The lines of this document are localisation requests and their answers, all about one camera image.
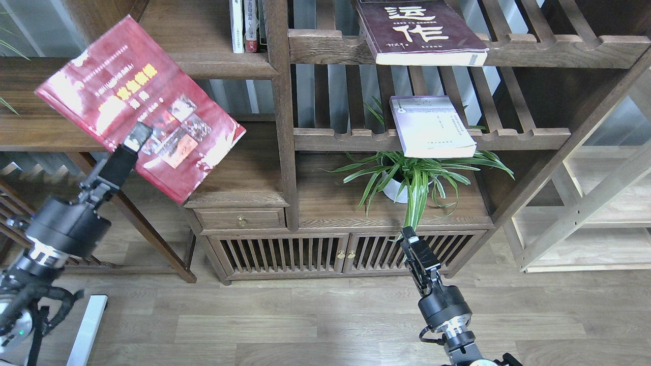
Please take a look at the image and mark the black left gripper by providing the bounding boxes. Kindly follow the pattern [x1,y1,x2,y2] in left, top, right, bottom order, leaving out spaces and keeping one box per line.
[78,122,153,206]

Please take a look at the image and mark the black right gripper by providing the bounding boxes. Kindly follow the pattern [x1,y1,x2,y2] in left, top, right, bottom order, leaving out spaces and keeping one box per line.
[400,226,441,296]

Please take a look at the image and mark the red book with photos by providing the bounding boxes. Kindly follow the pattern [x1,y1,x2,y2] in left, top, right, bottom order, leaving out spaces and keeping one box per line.
[35,16,246,204]

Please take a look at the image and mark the maroon book with white characters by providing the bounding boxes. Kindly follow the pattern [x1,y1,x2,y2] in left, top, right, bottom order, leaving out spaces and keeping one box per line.
[352,1,488,67]

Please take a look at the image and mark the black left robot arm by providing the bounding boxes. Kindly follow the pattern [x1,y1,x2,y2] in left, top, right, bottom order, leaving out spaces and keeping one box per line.
[1,123,153,365]

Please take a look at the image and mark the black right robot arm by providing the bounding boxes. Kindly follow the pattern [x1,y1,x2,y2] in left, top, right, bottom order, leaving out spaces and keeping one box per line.
[399,226,521,365]

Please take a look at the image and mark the white plant pot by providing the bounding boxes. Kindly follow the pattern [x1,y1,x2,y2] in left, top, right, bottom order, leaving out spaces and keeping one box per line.
[379,155,436,203]

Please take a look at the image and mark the spider plant green leaves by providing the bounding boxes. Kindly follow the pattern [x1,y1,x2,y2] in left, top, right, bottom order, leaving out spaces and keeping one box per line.
[335,124,514,229]

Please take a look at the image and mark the pale lavender book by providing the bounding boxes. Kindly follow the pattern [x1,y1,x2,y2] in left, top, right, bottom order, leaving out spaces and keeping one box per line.
[389,96,477,159]

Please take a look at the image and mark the dark wooden bookshelf cabinet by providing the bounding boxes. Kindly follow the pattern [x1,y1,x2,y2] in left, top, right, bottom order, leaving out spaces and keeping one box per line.
[64,0,651,285]

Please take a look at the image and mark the dark slatted wooden rack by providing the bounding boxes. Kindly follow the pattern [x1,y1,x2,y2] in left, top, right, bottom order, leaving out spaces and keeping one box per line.
[0,178,117,284]

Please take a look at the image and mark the dark upright book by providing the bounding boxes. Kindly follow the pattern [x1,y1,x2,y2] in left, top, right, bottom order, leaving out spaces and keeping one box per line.
[257,0,268,53]

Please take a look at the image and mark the red and white upright book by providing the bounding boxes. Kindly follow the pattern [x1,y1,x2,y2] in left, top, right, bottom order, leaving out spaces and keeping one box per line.
[243,0,259,53]

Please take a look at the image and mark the white table leg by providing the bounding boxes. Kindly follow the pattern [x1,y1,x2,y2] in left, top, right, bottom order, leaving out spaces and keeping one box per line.
[67,294,108,365]

